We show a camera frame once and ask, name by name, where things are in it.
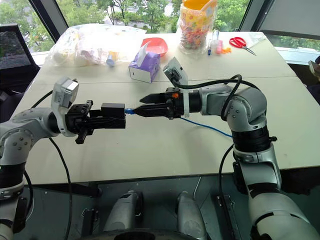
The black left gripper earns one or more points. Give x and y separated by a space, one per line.
76 117

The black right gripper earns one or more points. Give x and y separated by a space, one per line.
178 105

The small black box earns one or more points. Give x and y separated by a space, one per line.
112 110

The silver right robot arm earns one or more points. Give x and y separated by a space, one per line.
250 100

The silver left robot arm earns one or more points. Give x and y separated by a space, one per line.
20 125

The purple tissue box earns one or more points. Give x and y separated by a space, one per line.
145 67

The small blue bottle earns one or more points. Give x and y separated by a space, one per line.
110 61

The red bowl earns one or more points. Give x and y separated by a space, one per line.
157 46

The clear plastic bag of items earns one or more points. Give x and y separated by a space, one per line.
85 45

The pink eraser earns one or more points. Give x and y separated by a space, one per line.
219 47

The colourful bag with yellow container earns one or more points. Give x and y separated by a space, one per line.
196 27

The small orange pieces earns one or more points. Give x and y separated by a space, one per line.
226 50

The silver robot leg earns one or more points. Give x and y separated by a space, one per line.
125 212
190 217

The red scissors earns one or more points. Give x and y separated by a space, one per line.
237 42

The black mesh office chair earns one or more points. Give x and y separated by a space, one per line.
13 57

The dark rounded robot waist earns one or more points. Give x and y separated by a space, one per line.
140 235

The seated person with phone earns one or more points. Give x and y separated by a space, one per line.
315 72

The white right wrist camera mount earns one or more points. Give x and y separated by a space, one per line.
175 70

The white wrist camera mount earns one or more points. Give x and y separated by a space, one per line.
175 70
61 96

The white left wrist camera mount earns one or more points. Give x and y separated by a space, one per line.
61 96

